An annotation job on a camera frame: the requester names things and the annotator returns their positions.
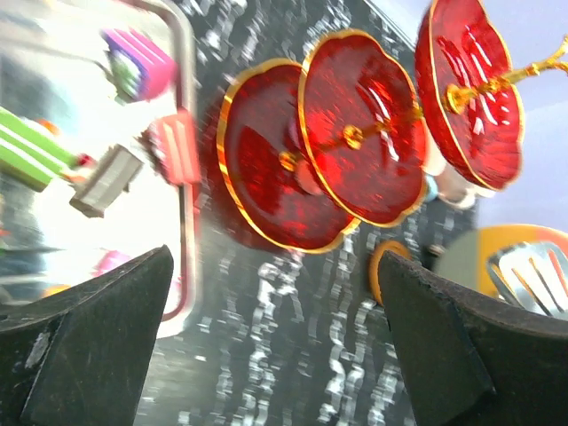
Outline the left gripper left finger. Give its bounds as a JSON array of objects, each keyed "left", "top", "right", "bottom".
[{"left": 1, "top": 246, "right": 173, "bottom": 426}]

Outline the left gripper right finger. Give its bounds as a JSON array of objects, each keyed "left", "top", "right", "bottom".
[{"left": 383, "top": 253, "right": 567, "bottom": 425}]

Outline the pink cake slice front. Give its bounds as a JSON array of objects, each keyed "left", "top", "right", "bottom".
[{"left": 92, "top": 250, "right": 131, "bottom": 277}]

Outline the stainless steel tray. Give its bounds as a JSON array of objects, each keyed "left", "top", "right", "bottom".
[{"left": 1, "top": 1, "right": 201, "bottom": 338}]

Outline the red pink cake slice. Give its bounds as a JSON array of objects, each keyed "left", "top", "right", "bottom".
[{"left": 145, "top": 109, "right": 201, "bottom": 185}]

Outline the pink cupcake with topping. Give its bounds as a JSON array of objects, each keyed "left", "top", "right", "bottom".
[{"left": 295, "top": 160, "right": 323, "bottom": 196}]

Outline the red three-tier dessert stand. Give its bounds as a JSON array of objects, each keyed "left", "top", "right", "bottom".
[{"left": 216, "top": 1, "right": 567, "bottom": 253}]

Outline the orange fish cookie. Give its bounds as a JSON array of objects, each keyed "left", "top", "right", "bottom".
[{"left": 42, "top": 285, "right": 71, "bottom": 298}]

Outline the large white cylinder container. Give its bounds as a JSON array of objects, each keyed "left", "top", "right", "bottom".
[{"left": 433, "top": 224, "right": 567, "bottom": 297}]

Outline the brown saucer near cups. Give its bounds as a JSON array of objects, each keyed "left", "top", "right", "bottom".
[{"left": 367, "top": 240, "right": 412, "bottom": 307}]

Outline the brown chocolate cake slice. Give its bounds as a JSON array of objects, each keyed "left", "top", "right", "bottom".
[{"left": 69, "top": 145, "right": 143, "bottom": 218}]

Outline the blue and white teacup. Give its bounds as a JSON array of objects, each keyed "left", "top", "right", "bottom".
[{"left": 422, "top": 138, "right": 496, "bottom": 209}]

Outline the green layered cake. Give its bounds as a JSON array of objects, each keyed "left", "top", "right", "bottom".
[{"left": 1, "top": 108, "right": 86, "bottom": 193}]

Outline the magenta cake slice back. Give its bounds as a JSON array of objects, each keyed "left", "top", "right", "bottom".
[{"left": 101, "top": 28, "right": 178, "bottom": 101}]

